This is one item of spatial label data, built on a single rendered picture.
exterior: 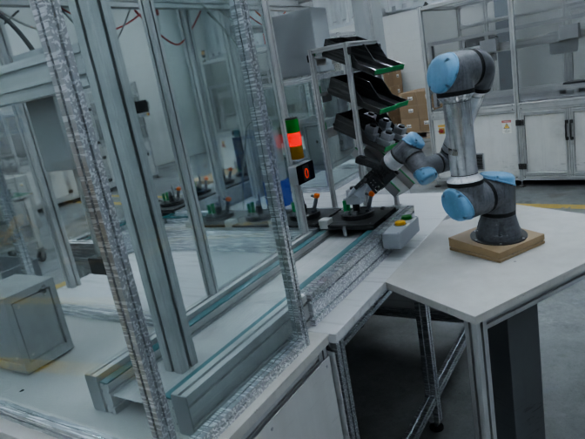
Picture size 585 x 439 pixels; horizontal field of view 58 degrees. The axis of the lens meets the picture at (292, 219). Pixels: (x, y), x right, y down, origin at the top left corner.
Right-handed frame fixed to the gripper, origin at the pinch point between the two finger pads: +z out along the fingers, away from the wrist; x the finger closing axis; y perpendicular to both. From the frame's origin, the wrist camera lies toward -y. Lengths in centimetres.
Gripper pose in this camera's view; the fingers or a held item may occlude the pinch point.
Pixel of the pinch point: (353, 191)
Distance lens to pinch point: 217.1
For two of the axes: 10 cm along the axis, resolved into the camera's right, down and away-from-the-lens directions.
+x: 5.1, -3.0, 8.0
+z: -5.8, 5.7, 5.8
